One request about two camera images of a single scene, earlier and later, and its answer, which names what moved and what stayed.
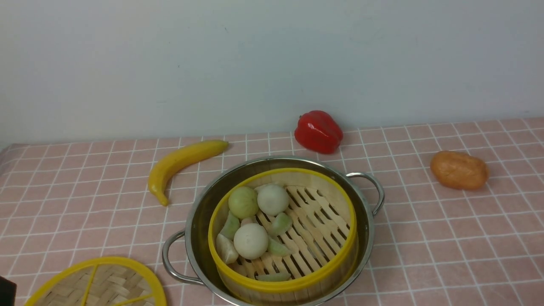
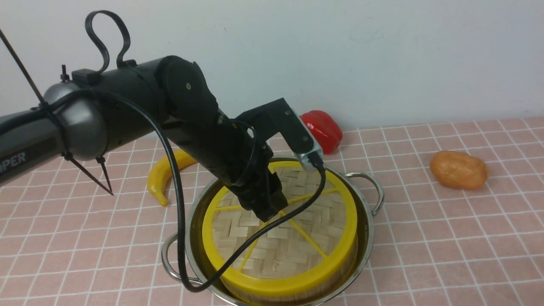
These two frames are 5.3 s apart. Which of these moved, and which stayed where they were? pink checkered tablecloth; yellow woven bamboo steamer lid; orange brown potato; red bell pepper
Moved: yellow woven bamboo steamer lid
Stayed: pink checkered tablecloth; red bell pepper; orange brown potato
